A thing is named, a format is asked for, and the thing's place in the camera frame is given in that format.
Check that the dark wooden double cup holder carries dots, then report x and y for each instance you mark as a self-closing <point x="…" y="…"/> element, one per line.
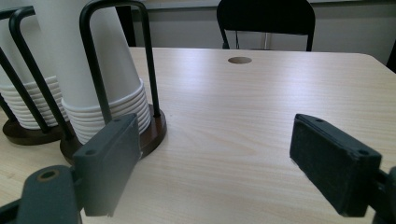
<point x="154" y="133"/>

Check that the black folding chair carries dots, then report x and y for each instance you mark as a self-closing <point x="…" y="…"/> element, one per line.
<point x="267" y="15"/>

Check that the stack of white paper cups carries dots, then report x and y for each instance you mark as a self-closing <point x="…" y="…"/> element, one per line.
<point x="121" y="71"/>
<point x="21" y="105"/>

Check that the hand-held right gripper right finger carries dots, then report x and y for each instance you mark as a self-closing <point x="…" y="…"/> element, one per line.
<point x="333" y="165"/>

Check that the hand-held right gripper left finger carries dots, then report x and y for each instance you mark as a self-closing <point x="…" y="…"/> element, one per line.
<point x="106" y="165"/>

